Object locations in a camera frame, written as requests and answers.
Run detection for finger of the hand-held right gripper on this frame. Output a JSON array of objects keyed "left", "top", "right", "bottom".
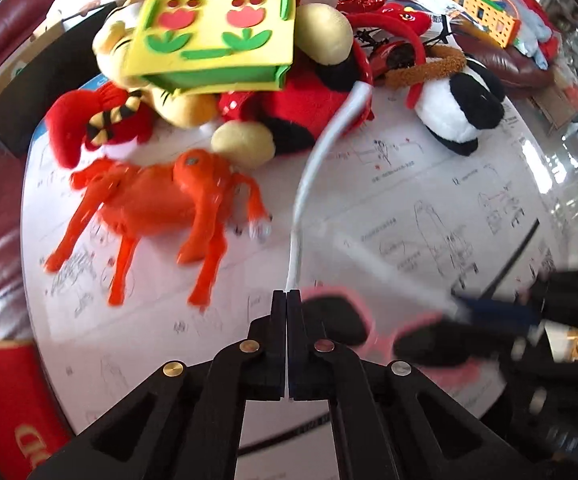
[{"left": 451, "top": 295, "right": 544, "bottom": 337}]

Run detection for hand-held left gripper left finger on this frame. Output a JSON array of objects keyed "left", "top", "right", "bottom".
[{"left": 26, "top": 290, "right": 290, "bottom": 480}]

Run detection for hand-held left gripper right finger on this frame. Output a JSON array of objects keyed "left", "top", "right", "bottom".
[{"left": 287, "top": 290, "right": 570, "bottom": 480}]

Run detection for pink framed sunglasses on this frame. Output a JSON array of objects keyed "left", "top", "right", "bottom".
[{"left": 301, "top": 285, "right": 480, "bottom": 386}]

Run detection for red cardboard box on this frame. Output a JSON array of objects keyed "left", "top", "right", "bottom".
[{"left": 0, "top": 340, "right": 74, "bottom": 480}]

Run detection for white instruction sheet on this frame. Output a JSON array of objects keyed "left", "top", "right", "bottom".
[{"left": 19, "top": 75, "right": 578, "bottom": 480}]

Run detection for panda plush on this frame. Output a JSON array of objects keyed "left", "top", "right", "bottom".
[{"left": 414, "top": 71, "right": 507, "bottom": 157}]

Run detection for red ladybug plush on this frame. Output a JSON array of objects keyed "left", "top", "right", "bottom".
[{"left": 211, "top": 2, "right": 374, "bottom": 168}]

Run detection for yellow tiger plush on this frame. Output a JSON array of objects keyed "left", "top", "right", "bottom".
[{"left": 46, "top": 0, "right": 220, "bottom": 171}]

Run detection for brown fuzzy headband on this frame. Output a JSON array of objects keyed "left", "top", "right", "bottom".
[{"left": 384, "top": 45, "right": 470, "bottom": 88}]

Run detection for red headband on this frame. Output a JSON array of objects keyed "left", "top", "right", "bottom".
[{"left": 346, "top": 2, "right": 432, "bottom": 68}]

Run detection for yellow foam house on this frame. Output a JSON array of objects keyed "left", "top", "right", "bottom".
[{"left": 121, "top": 0, "right": 300, "bottom": 96}]

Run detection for black shoe box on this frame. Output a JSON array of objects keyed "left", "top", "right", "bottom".
[{"left": 0, "top": 2, "right": 120, "bottom": 158}]

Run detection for yellow building block wall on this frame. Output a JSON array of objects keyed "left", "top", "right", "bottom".
[{"left": 451, "top": 0, "right": 522, "bottom": 50}]

